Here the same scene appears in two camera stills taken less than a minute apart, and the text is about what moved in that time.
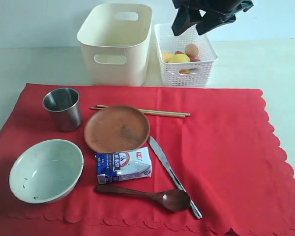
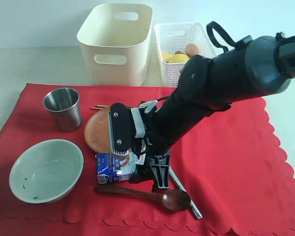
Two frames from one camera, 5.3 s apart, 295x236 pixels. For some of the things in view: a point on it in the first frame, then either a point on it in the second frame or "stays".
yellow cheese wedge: (166, 56) stays
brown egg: (191, 50) stays
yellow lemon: (179, 58) stays
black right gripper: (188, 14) -> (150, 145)
